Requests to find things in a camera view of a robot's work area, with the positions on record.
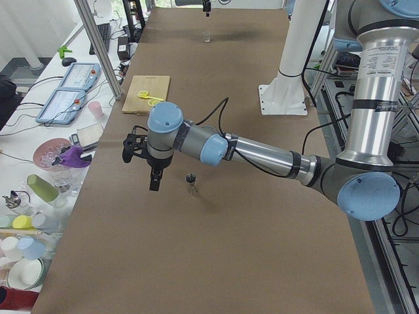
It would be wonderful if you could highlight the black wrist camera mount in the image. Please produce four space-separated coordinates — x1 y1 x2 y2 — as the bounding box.
122 125 149 164

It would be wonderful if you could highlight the aluminium frame post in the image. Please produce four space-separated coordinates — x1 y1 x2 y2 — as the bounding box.
74 0 122 100

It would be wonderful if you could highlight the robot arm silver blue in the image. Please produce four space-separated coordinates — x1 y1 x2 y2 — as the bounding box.
147 1 418 221

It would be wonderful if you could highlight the black keyboard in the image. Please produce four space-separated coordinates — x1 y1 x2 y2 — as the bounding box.
96 23 111 52

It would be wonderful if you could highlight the lower blue teach pendant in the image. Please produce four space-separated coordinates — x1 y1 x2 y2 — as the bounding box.
35 88 86 125

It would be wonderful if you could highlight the clear glass cup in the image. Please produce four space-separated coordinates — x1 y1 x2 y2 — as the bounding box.
203 31 211 43

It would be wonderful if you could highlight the upper blue teach pendant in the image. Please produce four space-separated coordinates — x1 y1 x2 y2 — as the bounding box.
59 62 101 92

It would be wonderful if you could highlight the blue teach pendant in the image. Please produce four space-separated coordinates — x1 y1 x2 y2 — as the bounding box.
59 62 101 92
35 88 86 125

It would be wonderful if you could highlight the white tray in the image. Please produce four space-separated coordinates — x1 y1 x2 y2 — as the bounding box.
77 123 103 148

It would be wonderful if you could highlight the grey blue cup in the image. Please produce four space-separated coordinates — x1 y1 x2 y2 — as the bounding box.
31 213 60 232

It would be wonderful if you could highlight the black computer mouse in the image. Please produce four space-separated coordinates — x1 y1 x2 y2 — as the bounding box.
62 57 77 67

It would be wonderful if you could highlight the mint green cup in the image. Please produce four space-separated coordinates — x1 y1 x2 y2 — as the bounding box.
0 215 16 229

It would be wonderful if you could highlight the light blue cup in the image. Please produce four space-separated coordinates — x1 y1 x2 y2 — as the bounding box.
17 236 46 260

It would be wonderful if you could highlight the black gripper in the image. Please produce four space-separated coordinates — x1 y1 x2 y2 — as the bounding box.
147 155 173 191
202 0 211 16

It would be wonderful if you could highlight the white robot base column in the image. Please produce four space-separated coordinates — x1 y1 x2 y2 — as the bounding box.
259 0 328 116

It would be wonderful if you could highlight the green tall cup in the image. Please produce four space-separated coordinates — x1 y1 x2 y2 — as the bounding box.
27 174 59 203

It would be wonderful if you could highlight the white cup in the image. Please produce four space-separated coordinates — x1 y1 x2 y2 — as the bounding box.
1 236 23 261

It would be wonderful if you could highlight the pink cup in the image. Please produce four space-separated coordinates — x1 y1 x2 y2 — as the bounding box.
88 101 104 120

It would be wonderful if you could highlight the wooden cutting board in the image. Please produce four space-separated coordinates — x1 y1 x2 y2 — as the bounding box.
122 75 170 116

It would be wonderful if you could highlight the purple cloth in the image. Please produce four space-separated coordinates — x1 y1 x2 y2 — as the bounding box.
52 146 92 168

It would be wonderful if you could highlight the wine glass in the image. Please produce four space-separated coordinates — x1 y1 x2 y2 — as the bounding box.
51 166 83 197

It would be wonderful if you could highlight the steel measuring jigger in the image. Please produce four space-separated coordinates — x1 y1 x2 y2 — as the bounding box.
185 173 197 195

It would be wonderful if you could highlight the lemon slice upper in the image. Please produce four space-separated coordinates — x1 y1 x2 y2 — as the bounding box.
147 99 159 107

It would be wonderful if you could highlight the black power adapter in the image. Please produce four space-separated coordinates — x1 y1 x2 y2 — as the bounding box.
117 36 137 61

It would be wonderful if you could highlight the yellow cup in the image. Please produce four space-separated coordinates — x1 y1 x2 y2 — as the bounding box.
12 215 35 230

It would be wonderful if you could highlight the glass dispenser bottle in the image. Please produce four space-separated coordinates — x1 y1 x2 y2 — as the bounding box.
3 190 37 217

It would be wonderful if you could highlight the pink bowl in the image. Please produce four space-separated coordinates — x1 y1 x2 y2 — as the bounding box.
33 138 71 172

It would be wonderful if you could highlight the white green rimmed bowl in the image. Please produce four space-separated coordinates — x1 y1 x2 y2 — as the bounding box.
7 259 44 290

